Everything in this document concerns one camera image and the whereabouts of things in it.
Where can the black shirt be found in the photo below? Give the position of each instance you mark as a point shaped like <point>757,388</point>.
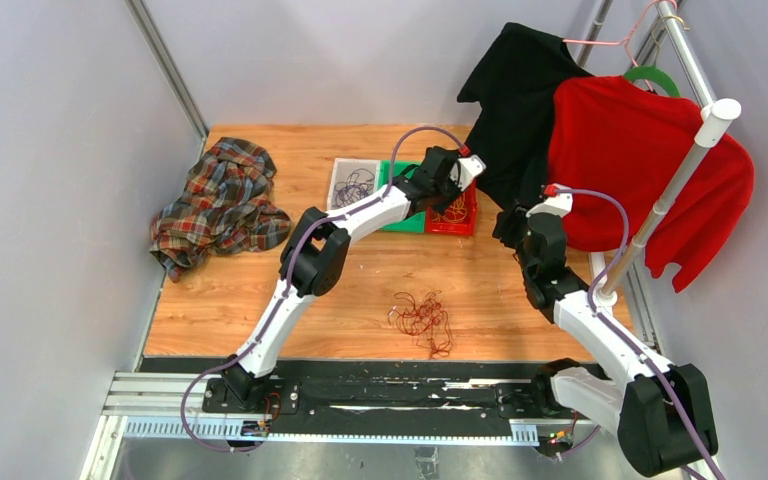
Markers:
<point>514,83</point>

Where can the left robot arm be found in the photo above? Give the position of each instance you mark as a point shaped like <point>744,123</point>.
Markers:
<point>314,257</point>

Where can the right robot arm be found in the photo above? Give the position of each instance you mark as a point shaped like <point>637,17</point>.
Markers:
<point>659,412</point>

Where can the red sweater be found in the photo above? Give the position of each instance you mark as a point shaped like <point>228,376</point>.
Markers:
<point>613,137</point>

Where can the white plastic bin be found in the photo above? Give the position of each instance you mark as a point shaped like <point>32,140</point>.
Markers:
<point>351,180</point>

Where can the white clothes rack pole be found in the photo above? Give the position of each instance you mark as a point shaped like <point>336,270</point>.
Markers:
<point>717,117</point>

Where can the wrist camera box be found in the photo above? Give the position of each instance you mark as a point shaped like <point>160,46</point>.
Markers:
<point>466,170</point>
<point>557,200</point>

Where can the green plastic bin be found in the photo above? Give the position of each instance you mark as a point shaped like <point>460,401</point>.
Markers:
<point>414,224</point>

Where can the red plastic bin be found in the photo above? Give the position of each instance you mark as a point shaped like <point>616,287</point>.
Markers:
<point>459,219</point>

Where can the green hanger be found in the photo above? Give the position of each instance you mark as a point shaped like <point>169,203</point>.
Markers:
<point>652,74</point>

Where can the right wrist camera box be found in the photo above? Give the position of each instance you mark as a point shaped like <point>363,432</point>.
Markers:
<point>557,200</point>

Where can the aluminium frame post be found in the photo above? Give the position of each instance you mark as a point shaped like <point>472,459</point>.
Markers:
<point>145,22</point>

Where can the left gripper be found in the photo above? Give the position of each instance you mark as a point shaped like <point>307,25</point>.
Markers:
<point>442,208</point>

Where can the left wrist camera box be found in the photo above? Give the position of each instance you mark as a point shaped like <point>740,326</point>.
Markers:
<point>466,170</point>

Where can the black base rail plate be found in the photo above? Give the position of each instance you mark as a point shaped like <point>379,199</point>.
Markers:
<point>408,399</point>

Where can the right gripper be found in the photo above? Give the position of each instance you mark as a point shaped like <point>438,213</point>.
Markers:
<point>509,222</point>

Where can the pink hanger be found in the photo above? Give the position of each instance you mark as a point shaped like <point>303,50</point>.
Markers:
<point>663,15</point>

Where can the plaid flannel shirt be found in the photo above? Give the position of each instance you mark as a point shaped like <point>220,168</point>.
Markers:
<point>225,208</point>

